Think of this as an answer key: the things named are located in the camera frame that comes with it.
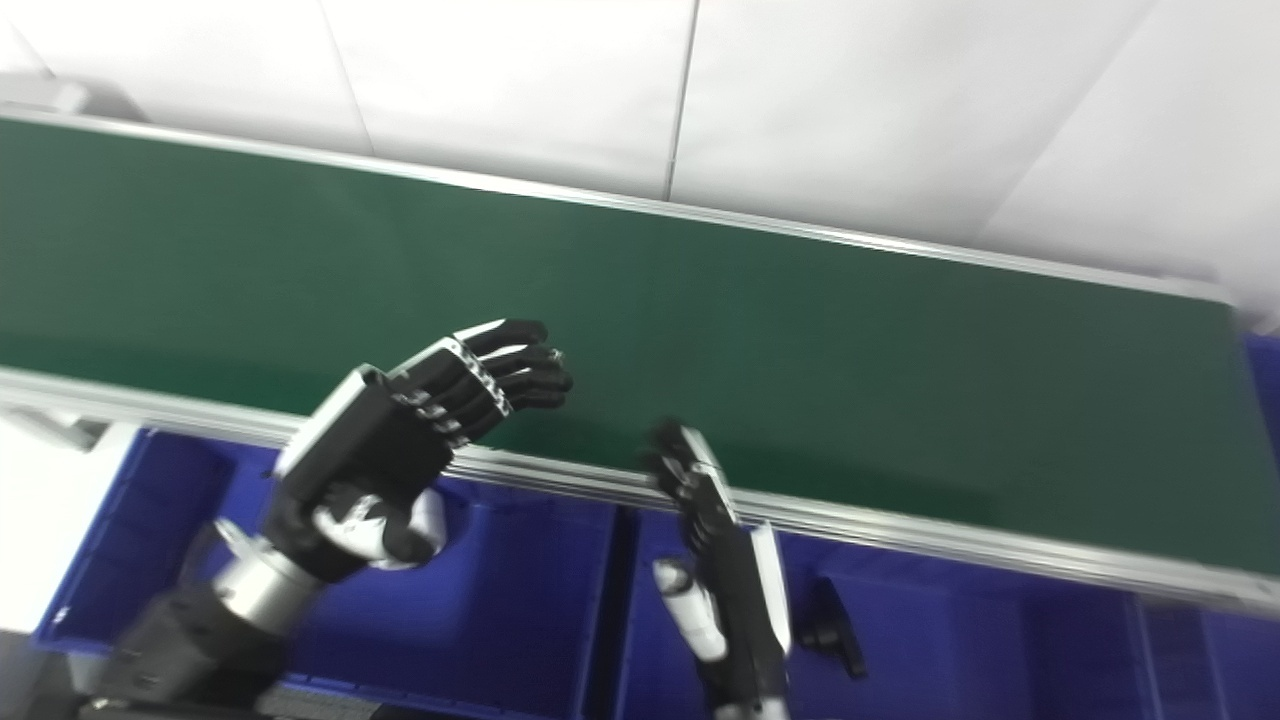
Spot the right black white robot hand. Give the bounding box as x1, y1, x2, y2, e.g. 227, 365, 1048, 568
640, 420, 796, 712

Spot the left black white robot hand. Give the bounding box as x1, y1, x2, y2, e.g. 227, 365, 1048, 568
262, 319, 575, 585

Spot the white round plastic part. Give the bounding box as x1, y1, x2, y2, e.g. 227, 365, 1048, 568
405, 487, 449, 571

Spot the black plastic part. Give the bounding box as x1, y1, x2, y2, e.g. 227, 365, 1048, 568
796, 576, 870, 682

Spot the blue plastic bin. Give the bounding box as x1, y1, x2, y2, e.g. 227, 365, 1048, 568
614, 505, 1149, 720
35, 427, 623, 720

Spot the green conveyor belt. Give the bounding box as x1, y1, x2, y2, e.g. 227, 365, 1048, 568
0, 117, 1280, 575

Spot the grey conveyor end housing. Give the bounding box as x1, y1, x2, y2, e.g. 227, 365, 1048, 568
0, 78, 93, 117

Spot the aluminium conveyor side rail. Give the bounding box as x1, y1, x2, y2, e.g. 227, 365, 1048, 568
0, 367, 1280, 613
0, 104, 1238, 303

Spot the aluminium conveyor support frame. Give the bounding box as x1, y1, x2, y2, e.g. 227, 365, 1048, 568
0, 403, 113, 453

